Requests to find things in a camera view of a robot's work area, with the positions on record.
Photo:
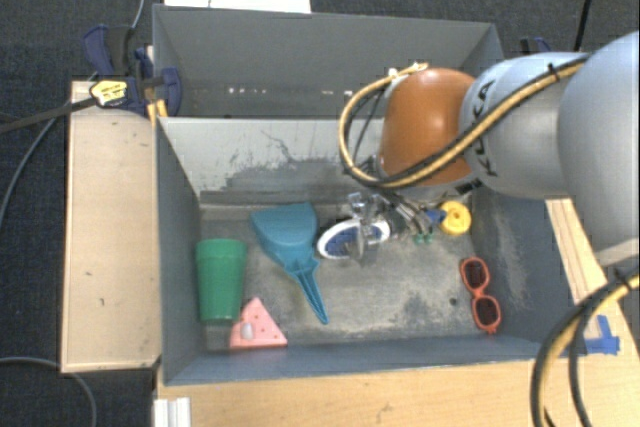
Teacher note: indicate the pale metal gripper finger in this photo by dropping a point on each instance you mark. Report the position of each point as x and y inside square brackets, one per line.
[356, 210]
[372, 235]

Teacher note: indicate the white and blue bowl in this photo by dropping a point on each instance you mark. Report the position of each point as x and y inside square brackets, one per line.
[334, 240]

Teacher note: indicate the grey metal bin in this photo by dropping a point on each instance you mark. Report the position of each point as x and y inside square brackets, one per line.
[400, 295]

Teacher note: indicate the teal plastic scoop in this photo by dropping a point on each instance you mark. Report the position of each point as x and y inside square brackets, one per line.
[290, 235]

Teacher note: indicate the red sunglasses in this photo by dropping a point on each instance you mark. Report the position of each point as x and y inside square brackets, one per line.
[481, 295]

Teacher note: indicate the pink toy cheese wedge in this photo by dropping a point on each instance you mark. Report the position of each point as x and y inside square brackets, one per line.
[257, 327]

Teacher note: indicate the green plastic cup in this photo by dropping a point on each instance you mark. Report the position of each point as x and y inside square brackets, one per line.
[220, 277]

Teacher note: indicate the pale wood flat board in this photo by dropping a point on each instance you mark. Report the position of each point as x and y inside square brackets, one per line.
[112, 235]

